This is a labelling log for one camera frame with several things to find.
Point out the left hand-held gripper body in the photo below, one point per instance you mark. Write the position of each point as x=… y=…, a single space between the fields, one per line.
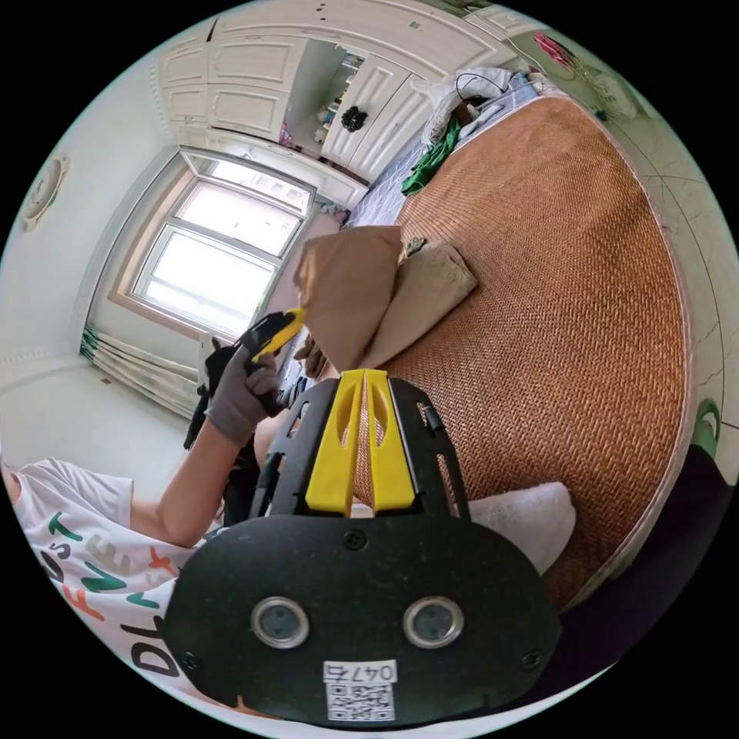
x=215 y=369

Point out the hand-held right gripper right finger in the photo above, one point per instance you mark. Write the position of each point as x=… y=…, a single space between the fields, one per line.
x=392 y=462

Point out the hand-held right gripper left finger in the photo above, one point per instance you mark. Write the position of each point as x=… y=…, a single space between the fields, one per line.
x=333 y=462

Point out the khaki dinosaur shirt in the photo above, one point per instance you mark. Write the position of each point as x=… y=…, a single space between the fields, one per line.
x=346 y=300

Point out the person's left forearm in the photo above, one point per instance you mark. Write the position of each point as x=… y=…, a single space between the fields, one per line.
x=185 y=496

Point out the person's left hand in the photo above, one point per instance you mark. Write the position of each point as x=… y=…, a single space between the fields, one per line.
x=239 y=398

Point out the striped pale curtain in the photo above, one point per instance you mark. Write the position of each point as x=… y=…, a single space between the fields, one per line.
x=138 y=364

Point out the white framed window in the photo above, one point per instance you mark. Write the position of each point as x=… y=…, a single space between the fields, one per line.
x=213 y=254

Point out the white fluffy cloth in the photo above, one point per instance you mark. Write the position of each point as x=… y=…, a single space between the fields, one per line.
x=522 y=522

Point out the bed with woven mat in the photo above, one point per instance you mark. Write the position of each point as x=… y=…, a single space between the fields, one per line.
x=548 y=323

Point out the round ceiling lamp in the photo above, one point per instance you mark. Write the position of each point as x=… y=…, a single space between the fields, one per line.
x=45 y=193

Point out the pile of clothes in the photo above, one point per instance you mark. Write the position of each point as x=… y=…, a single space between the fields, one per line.
x=444 y=144

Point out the white panelled cupboard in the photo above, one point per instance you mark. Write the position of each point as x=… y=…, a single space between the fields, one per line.
x=277 y=75

